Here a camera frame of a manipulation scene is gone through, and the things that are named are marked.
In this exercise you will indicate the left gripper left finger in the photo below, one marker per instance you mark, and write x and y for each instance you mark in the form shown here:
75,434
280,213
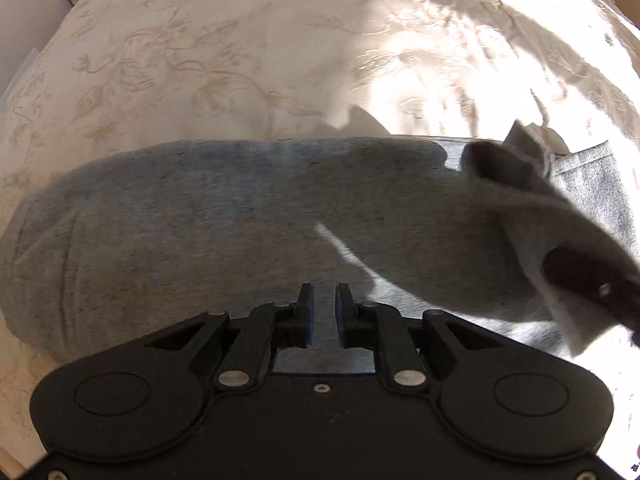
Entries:
294,323

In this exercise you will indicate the cream embroidered bedspread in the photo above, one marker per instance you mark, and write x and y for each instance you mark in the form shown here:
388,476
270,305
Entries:
124,74

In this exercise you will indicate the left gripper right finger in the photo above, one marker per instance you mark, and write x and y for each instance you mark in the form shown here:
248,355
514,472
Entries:
356,323

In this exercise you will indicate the grey speckled pants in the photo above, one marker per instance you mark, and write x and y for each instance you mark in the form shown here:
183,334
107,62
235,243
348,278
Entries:
142,240

